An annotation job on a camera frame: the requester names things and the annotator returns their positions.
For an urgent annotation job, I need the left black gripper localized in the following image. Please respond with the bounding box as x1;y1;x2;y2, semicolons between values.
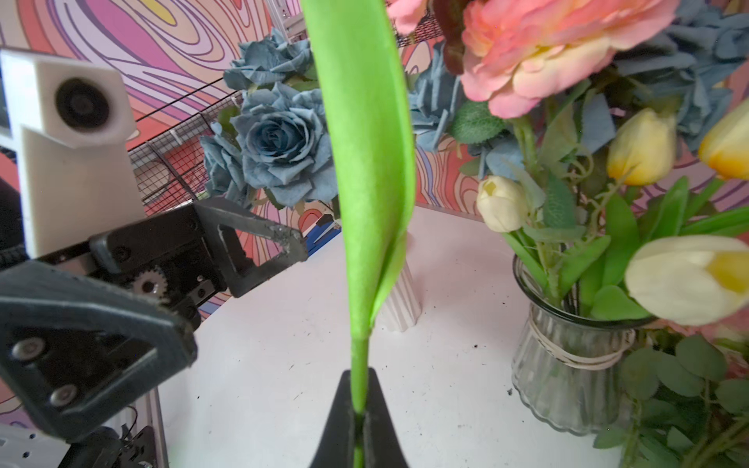
1;198;308;442

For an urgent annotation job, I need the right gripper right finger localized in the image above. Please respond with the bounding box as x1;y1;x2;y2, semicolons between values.
362;368;409;468

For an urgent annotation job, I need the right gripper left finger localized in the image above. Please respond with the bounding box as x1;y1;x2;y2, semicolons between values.
309;370;356;468

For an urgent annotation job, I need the white ribbed ceramic vase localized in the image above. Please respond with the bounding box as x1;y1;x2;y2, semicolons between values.
378;259;422;333

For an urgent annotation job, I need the green tulip leaf stem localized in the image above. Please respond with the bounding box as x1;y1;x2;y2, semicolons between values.
302;1;415;467

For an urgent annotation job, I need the peach peony spray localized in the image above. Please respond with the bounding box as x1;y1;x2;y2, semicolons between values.
387;0;679;119

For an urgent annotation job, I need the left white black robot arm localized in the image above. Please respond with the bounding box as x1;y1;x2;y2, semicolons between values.
1;185;307;467

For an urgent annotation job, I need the clear glass vase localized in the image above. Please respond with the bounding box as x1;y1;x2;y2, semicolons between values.
512;257;653;436

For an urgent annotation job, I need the blue rose bouquet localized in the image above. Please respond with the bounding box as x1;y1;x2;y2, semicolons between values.
198;25;463;212

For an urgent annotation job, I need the blue black stapler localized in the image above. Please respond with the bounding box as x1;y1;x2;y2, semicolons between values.
304;214;341;257

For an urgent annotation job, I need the peach rose bouquet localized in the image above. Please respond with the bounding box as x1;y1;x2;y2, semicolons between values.
451;1;748;326

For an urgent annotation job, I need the left black wire basket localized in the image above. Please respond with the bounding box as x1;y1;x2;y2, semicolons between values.
128;79;240;216

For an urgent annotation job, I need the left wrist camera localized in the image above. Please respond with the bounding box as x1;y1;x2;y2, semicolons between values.
1;48;146;259

